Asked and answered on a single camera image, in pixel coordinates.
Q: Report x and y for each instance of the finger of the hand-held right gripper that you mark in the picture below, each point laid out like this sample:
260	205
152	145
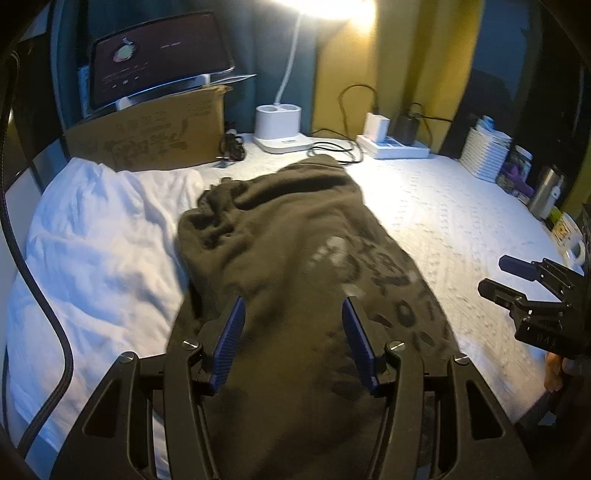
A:
498	291
515	266

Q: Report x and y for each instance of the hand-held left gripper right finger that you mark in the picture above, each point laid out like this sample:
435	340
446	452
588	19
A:
358	346

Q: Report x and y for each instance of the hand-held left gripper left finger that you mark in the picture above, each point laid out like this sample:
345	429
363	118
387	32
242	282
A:
231	341

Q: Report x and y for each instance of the olive green t-shirt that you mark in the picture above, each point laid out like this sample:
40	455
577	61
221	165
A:
286	240

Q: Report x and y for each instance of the person's right hand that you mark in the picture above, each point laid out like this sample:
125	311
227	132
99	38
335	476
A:
556	374

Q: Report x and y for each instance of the white bear print mug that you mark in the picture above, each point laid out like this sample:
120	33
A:
568	235

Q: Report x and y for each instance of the small green container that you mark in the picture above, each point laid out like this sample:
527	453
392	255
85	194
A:
553	218

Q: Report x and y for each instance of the white quilted mattress cover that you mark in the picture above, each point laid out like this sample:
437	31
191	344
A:
452	221

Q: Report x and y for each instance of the stainless steel tumbler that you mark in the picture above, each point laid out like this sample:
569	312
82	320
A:
547	194

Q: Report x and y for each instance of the purple snack packets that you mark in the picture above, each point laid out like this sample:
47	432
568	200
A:
517	173

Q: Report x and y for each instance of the white lattice basket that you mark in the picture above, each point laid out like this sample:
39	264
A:
485	152

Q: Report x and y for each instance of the yellow curtain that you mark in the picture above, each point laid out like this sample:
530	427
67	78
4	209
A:
401	60
577	152

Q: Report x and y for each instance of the white garment pile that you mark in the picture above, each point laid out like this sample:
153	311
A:
92	258

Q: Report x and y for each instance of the dark chair back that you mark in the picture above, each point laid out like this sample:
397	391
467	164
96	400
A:
471	110

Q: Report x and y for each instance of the white power strip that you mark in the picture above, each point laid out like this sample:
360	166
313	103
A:
397	150

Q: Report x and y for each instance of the black charger adapter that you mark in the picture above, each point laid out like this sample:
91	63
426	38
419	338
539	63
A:
408	128

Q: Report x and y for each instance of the white charger adapter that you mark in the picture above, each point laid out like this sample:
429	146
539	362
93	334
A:
377	127

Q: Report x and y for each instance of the white desk lamp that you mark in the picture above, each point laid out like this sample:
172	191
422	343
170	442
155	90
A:
281	129

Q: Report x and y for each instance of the cardboard box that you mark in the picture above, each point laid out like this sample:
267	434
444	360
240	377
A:
147	134

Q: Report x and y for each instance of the black screen monitor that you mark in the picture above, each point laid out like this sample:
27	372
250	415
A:
161	55

